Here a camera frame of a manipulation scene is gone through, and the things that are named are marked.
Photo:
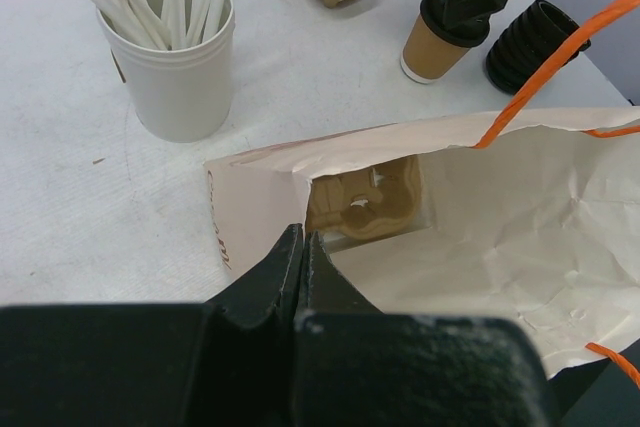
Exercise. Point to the stack of black lids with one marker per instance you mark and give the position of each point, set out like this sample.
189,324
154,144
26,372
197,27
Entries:
526,44

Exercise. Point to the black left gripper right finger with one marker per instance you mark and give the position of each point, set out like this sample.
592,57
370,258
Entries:
357,366

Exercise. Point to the white straw holder cup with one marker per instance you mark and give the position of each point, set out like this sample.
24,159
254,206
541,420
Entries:
178,95

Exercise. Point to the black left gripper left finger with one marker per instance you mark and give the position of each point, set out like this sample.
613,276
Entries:
222,362

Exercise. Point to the brown paper coffee cup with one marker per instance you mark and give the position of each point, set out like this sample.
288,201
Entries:
426,56

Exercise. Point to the beige paper takeout bag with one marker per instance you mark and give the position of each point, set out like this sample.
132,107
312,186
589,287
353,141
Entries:
526,214

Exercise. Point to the single brown pulp carrier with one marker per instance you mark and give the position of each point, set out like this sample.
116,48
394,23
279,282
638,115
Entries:
369,203

